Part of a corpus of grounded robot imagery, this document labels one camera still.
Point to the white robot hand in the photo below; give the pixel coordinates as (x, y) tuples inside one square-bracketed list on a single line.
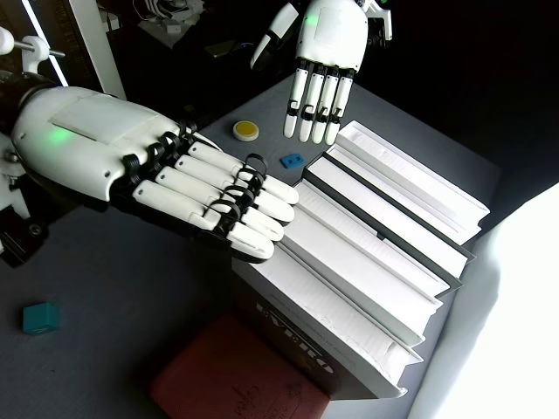
[(87, 131), (332, 35)]

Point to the black and white book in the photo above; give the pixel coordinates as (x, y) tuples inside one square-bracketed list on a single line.
[(371, 292)]

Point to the white FASHIONINDIA book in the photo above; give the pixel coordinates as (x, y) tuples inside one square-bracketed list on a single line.
[(393, 159)]

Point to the white 1000 book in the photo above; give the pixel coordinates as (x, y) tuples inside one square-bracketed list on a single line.
[(393, 180)]

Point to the black The Most Excellent book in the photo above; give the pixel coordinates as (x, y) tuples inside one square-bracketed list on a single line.
[(393, 209)]

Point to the red embossed hardcover book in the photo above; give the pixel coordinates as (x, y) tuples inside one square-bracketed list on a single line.
[(227, 375)]

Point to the white FARO book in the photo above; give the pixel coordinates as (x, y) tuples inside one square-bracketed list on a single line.
[(340, 340)]

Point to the white knobbed metal rod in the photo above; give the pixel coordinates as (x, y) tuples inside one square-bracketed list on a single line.
[(35, 48)]

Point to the white slim bar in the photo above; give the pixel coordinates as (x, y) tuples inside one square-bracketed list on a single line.
[(43, 41)]

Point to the yellow round disc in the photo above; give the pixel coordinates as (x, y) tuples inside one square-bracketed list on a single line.
[(246, 130)]

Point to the blue two-hole block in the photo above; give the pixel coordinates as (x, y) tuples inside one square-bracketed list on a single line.
[(291, 160)]

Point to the teal cube block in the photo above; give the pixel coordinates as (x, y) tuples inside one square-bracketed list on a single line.
[(40, 318)]

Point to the white frame post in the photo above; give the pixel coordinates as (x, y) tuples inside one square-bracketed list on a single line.
[(98, 43)]

